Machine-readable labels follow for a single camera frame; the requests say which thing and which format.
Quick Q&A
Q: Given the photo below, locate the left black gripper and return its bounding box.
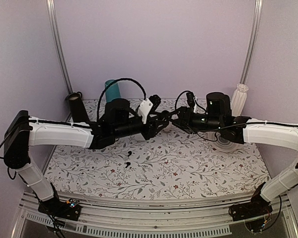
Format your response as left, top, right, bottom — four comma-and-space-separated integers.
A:
113, 113, 169, 141

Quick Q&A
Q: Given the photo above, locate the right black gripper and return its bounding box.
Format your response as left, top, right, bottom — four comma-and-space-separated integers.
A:
165, 106, 223, 134

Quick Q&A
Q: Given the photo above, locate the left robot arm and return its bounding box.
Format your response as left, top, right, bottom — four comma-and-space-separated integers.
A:
0, 99, 170, 215

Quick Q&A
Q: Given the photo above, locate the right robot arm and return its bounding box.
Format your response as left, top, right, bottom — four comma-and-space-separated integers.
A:
172, 92, 298, 216

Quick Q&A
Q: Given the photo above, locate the floral table mat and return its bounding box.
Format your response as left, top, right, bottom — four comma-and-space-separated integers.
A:
43, 98, 270, 200

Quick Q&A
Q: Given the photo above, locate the swirl pattern plate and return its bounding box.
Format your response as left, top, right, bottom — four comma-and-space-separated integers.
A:
207, 132, 242, 153

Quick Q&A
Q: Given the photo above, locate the teal cup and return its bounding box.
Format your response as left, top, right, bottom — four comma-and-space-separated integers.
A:
105, 83, 121, 103

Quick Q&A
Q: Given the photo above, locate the white ribbed vase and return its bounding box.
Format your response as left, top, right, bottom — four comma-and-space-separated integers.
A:
230, 83, 249, 117

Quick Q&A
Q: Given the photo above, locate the dark brown tumbler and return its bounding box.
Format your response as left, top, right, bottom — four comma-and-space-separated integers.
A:
68, 98, 89, 122

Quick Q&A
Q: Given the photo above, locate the grey mug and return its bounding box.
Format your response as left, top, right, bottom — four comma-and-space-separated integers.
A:
65, 91, 82, 101

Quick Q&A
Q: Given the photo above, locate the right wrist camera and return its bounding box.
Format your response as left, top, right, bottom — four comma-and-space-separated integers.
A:
186, 91, 198, 113

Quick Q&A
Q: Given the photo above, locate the aluminium front rail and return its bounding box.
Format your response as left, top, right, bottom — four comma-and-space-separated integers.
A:
11, 192, 298, 238

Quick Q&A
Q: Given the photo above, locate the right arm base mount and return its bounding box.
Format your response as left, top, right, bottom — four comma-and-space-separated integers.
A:
228, 198, 273, 221

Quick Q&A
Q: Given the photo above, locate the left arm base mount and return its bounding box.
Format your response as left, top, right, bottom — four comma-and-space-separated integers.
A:
38, 198, 82, 221

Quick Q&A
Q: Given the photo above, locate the right metal frame post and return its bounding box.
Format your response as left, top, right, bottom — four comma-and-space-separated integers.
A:
239, 0, 263, 84

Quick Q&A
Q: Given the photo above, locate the metal frame post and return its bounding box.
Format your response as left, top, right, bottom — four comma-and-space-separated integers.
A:
46, 0, 73, 94
239, 0, 263, 84

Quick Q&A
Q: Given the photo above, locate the left metal frame post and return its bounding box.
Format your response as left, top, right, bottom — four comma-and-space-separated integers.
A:
46, 0, 73, 94

